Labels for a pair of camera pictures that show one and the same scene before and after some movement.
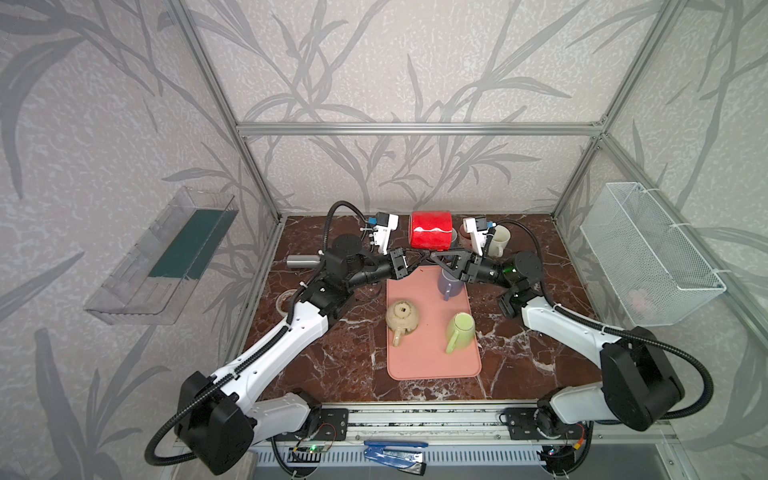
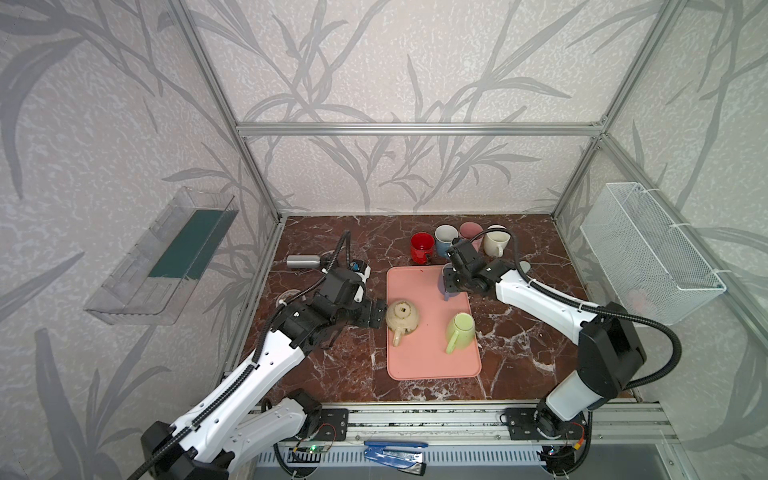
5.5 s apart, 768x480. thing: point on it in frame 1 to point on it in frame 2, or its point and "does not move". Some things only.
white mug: (499, 241) does not move
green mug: (460, 331) does not move
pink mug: (465, 237) does not move
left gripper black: (395, 264) to (370, 312)
